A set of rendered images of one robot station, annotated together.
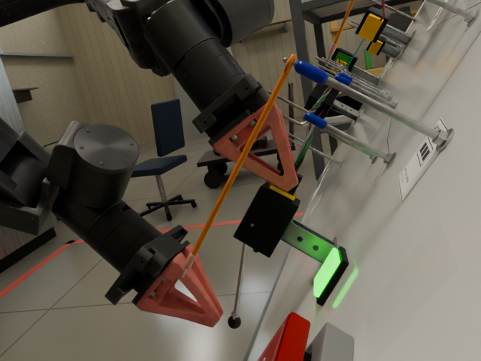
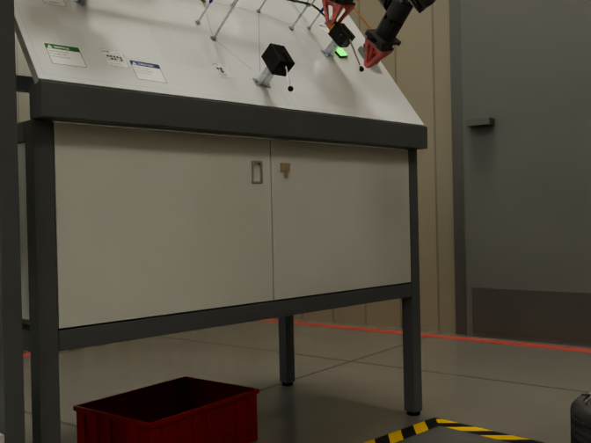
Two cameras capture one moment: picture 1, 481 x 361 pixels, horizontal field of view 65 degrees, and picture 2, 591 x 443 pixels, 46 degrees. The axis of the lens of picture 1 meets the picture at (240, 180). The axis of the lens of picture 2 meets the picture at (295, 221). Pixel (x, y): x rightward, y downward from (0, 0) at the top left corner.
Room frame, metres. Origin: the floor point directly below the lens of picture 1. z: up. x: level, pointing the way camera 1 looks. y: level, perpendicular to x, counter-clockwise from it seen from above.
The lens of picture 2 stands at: (2.21, 0.70, 0.61)
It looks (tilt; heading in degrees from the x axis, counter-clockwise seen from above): 0 degrees down; 205
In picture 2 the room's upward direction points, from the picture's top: 1 degrees counter-clockwise
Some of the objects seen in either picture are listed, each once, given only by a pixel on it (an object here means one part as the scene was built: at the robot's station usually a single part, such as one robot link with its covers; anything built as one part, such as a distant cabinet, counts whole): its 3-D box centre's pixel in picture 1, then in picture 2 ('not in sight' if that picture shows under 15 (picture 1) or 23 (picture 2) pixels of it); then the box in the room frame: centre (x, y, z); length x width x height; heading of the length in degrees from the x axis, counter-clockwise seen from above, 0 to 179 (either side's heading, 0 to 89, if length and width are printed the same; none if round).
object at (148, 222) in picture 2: not in sight; (175, 221); (0.94, -0.19, 0.60); 0.55 x 0.02 x 0.39; 159
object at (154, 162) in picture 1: (155, 160); not in sight; (4.00, 0.85, 0.59); 0.69 x 0.65 x 1.18; 84
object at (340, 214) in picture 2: not in sight; (346, 217); (0.43, 0.01, 0.60); 0.55 x 0.03 x 0.39; 159
